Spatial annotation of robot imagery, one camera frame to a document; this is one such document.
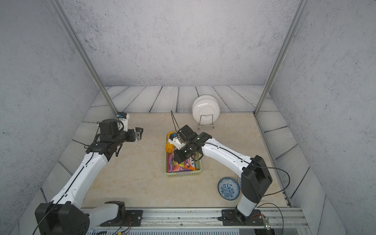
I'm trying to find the green plastic basket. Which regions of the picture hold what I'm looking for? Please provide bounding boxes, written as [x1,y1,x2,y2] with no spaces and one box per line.
[164,131,202,177]

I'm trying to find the aluminium corner post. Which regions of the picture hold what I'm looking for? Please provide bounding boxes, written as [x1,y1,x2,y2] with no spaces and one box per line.
[48,0,118,115]
[254,0,309,117]

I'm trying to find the aluminium corner post left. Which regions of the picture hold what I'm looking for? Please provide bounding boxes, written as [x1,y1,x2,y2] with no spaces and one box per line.
[48,0,118,115]

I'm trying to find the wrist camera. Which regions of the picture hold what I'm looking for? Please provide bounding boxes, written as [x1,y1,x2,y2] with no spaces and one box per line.
[167,132,186,150]
[117,112,130,132]

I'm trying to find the orange Fox's fruits candy bag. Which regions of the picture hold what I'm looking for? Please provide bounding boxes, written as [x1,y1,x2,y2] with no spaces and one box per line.
[167,156,196,173]

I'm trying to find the white plate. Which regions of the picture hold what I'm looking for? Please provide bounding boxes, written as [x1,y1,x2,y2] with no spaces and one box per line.
[192,95,220,123]

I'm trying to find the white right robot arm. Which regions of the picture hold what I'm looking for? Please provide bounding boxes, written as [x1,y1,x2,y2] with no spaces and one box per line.
[167,125,273,224]

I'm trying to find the metal wire plate rack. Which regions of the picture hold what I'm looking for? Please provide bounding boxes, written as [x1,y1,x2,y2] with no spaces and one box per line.
[198,114,214,129]

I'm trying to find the blue patterned bowl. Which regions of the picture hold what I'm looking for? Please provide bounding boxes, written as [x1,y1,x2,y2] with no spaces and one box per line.
[217,177,240,201]

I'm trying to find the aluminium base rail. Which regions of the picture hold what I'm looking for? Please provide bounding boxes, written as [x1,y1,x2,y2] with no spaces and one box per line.
[88,203,311,235]

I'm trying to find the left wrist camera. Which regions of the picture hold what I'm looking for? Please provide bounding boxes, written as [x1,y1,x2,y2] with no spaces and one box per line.
[117,112,130,132]

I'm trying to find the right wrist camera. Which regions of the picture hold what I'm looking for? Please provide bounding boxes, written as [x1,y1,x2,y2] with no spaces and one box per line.
[167,132,186,150]

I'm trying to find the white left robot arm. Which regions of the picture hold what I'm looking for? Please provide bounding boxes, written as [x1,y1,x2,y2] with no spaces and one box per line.
[35,114,144,235]

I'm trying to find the aluminium corner post right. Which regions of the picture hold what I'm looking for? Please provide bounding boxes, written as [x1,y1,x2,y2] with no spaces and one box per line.
[254,0,309,117]

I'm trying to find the yellow orange candy bag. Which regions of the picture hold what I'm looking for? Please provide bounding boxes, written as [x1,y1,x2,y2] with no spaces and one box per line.
[165,132,176,153]

